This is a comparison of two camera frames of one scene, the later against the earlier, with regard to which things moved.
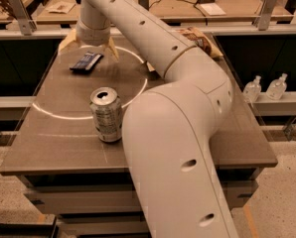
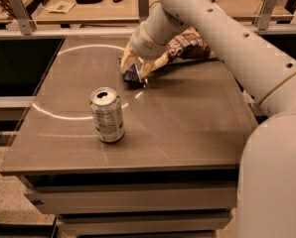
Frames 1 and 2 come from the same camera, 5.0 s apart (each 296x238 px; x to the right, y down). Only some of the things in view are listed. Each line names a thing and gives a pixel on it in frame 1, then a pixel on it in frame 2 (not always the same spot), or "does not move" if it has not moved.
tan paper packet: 61,7 does not move
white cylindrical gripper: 93,37 → 144,45
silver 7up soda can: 106,109 does not move
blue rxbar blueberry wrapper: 86,62 → 132,75
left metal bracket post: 26,24 does not move
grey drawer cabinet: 100,201 does not move
